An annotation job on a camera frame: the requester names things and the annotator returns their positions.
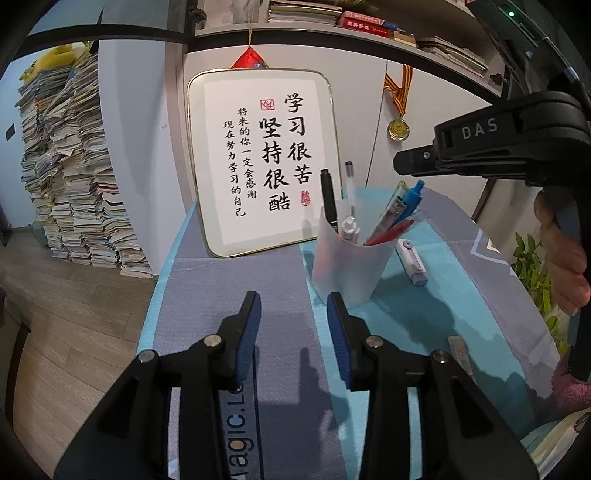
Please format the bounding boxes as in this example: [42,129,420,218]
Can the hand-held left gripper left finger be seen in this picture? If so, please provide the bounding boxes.
[53,291,262,480]

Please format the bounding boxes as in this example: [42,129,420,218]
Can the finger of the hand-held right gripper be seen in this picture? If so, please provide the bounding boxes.
[393,141,546,186]

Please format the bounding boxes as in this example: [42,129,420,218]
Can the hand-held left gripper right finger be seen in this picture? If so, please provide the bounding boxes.
[326,291,539,480]

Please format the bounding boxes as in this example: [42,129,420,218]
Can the blue pen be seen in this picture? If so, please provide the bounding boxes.
[394,180,426,222]

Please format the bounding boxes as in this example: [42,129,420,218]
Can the clear gel pen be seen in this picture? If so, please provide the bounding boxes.
[344,161,359,222]

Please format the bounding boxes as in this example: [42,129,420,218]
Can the frosted plastic pen cup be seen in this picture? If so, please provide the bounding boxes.
[311,198,423,308]

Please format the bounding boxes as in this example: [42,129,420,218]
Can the black pen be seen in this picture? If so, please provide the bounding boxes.
[320,169,341,234]

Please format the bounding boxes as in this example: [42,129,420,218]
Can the person's right hand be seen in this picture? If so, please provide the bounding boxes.
[534,189,591,318]

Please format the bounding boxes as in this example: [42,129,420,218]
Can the gold medal with striped ribbon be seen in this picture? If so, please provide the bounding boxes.
[383,65,414,140]

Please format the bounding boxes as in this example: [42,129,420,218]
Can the teal and grey table mat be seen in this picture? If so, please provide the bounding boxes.
[139,187,561,480]

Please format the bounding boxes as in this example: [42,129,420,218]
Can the stack of magazines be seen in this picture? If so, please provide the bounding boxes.
[416,34,490,80]

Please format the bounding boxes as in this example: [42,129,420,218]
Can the white purple correction tape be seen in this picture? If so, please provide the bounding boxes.
[396,239,428,287]

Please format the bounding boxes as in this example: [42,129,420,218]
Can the green leafy plant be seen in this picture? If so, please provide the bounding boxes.
[512,231,573,356]

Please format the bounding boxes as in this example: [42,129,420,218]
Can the red books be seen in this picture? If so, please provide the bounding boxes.
[337,10,395,37]

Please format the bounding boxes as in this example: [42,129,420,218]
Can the white calligraphy sign board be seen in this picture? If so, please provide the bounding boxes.
[186,69,341,258]

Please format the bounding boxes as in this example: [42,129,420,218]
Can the stack of worn books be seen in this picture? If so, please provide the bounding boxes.
[268,0,343,26]

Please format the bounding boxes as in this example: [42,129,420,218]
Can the red hanging pouch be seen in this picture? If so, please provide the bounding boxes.
[231,46,269,70]

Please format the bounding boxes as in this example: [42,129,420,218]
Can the tall stack of books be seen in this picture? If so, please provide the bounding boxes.
[18,55,155,280]

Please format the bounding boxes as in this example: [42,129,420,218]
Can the person's light printed clothing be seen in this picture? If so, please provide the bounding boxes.
[522,408,591,480]

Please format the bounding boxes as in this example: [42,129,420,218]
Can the yellow plush toy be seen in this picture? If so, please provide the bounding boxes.
[23,41,93,81]

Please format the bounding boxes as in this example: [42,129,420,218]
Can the left glass cabinet door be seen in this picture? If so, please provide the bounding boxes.
[0,0,199,86]

